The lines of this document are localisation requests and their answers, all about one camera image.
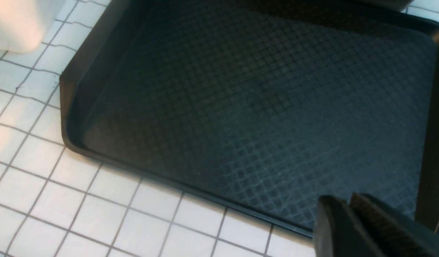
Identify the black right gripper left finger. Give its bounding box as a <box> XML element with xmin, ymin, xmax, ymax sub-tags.
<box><xmin>313</xmin><ymin>195</ymin><xmax>380</xmax><ymax>257</ymax></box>

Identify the white checkered tablecloth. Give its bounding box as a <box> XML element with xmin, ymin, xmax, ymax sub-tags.
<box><xmin>0</xmin><ymin>0</ymin><xmax>439</xmax><ymax>257</ymax></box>

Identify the black plastic serving tray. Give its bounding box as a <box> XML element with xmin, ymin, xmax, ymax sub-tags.
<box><xmin>60</xmin><ymin>0</ymin><xmax>439</xmax><ymax>237</ymax></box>

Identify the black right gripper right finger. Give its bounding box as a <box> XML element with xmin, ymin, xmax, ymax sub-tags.
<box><xmin>350</xmin><ymin>192</ymin><xmax>439</xmax><ymax>257</ymax></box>

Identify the large white plastic tub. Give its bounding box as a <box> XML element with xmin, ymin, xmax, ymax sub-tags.
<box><xmin>0</xmin><ymin>0</ymin><xmax>65</xmax><ymax>53</ymax></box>

